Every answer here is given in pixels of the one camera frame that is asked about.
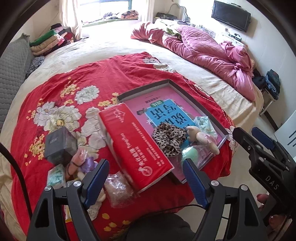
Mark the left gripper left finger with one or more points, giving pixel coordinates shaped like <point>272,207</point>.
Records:
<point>93,183</point>

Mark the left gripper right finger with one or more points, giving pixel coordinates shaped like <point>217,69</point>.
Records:
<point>198,182</point>

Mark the green floral tissue pack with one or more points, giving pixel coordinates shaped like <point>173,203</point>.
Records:
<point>205,125</point>

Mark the green soft ball in bag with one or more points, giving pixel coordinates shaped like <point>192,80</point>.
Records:
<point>191,153</point>

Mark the person's right hand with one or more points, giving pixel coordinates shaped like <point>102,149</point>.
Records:
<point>274,217</point>

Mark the plush doll with purple bow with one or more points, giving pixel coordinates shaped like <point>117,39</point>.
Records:
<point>80,164</point>

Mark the white floral cloth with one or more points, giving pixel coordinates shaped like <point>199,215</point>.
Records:
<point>92,210</point>

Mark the clear bag of beige item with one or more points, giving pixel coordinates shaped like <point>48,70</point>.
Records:
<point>118,190</point>

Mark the cream plush toy in bag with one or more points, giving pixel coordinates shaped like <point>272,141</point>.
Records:
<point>204,139</point>

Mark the dark blue cube box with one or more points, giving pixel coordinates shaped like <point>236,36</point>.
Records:
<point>60,147</point>

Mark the red and white box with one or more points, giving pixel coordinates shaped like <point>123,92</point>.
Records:
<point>138,156</point>

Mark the leopard print scrunchie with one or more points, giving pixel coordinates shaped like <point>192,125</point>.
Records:
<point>169,138</point>

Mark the beige bed sheet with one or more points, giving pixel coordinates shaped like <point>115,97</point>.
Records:
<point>240,110</point>

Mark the red floral blanket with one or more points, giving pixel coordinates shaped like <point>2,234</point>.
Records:
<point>74,100</point>

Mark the dark clothes on chair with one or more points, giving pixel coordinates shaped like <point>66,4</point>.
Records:
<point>270,82</point>

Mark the pink quilted duvet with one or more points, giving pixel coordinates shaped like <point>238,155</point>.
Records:
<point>231,63</point>

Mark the grey quilted headboard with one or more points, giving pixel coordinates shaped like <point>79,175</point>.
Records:
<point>15,62</point>

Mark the stack of folded clothes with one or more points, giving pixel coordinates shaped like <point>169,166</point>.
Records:
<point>57,37</point>

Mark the white window curtain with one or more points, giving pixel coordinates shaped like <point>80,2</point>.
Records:
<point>70,16</point>

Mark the black wall television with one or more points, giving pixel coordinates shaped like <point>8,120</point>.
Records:
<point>231,15</point>

